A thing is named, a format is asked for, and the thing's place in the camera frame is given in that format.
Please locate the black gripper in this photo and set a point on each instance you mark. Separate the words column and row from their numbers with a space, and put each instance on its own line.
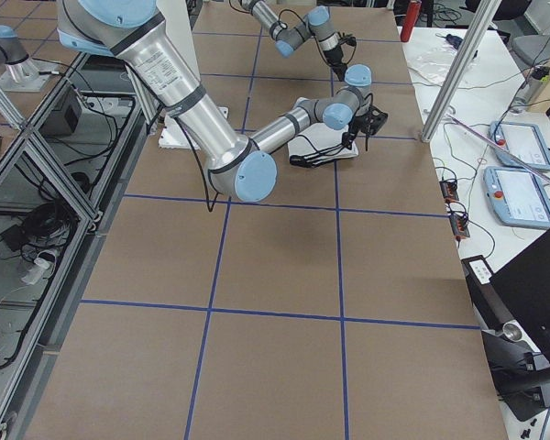
column 358, row 124
column 335, row 57

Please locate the grey cartoon print t-shirt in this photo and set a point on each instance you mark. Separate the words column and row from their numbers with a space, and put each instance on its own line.
column 318, row 145

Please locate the clear plastic bag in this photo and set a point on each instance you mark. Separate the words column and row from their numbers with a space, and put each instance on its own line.
column 434, row 64

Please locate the black laptop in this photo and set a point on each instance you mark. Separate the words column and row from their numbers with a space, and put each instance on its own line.
column 520, row 291

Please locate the blue teach pendant far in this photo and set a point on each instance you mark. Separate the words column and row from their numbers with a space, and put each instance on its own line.
column 522, row 140

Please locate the orange grey usb hub far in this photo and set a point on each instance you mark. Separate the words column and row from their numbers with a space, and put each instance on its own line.
column 449, row 190

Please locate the red bottle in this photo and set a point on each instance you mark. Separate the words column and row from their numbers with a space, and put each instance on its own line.
column 410, row 19

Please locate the orange grey usb hub near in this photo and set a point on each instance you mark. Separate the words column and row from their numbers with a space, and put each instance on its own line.
column 459, row 225

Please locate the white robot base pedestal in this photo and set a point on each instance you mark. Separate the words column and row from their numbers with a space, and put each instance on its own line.
column 179, row 133

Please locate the aluminium frame post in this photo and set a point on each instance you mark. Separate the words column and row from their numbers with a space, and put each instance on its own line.
column 474, row 35

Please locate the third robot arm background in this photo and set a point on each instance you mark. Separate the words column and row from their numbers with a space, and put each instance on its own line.
column 22, row 72

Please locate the blue teach pendant near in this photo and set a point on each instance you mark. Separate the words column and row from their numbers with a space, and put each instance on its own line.
column 517, row 197

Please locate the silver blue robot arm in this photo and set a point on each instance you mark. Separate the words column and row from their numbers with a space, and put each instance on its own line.
column 236, row 165
column 290, row 31

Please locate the blue teach pendant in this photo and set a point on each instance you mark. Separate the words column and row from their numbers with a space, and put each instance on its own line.
column 517, row 197
column 522, row 140

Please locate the orange grey usb hub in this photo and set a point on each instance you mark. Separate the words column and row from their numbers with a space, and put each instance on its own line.
column 449, row 190
column 459, row 225

